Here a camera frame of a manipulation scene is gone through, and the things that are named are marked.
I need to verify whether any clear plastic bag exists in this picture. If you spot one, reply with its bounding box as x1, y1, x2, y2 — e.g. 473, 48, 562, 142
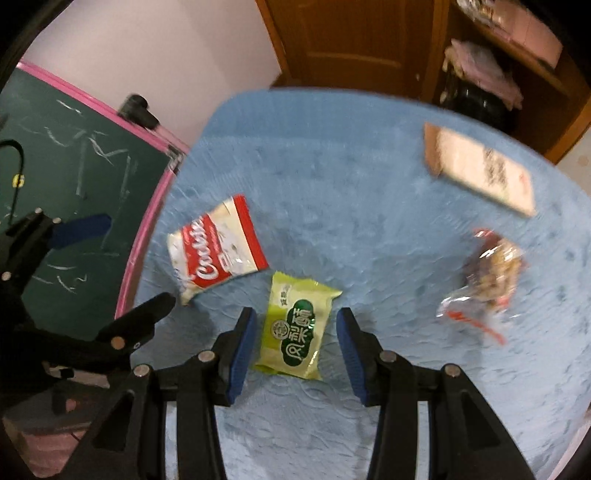
457, 0, 509, 24

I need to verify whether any wooden door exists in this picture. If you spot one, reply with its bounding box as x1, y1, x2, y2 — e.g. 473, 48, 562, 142
256, 0, 444, 95

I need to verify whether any red white cookie packet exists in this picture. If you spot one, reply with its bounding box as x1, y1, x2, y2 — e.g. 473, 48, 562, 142
167, 195, 269, 306

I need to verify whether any black cable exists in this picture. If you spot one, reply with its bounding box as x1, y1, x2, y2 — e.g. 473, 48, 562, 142
0, 140, 25, 222

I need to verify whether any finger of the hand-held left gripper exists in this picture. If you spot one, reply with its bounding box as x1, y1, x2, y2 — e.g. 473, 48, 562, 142
0, 209, 112, 287
90, 292, 177, 360

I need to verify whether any black bag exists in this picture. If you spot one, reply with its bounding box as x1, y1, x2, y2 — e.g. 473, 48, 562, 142
436, 74, 518, 132

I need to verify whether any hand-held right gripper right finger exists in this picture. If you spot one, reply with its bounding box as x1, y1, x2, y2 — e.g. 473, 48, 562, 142
336, 307, 536, 480

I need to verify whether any pink cloth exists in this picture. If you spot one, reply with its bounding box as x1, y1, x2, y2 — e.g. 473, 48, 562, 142
443, 39, 525, 112

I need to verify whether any wooden shelf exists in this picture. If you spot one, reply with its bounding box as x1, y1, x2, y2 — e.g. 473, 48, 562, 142
431, 0, 591, 164

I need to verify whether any green chalkboard with pink frame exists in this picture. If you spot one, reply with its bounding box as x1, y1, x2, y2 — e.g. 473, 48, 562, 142
0, 60, 190, 342

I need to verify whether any pink box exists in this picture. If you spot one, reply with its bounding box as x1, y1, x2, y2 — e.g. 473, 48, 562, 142
489, 0, 564, 70

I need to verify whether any white brown-edged snack packet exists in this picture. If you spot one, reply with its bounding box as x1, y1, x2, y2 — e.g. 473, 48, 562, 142
423, 122, 536, 217

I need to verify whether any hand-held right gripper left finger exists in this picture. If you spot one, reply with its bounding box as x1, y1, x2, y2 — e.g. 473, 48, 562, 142
44, 307, 258, 480

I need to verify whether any blue fluffy cloth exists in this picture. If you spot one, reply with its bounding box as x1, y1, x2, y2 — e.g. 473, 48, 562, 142
115, 87, 591, 480

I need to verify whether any clear packet of nut candy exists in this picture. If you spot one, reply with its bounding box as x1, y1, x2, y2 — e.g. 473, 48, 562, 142
436, 228, 527, 347

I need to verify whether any black clip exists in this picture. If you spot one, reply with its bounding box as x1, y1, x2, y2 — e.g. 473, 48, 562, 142
117, 93, 161, 129

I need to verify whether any green pastry packet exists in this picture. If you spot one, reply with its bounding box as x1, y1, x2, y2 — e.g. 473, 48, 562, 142
253, 271, 343, 381

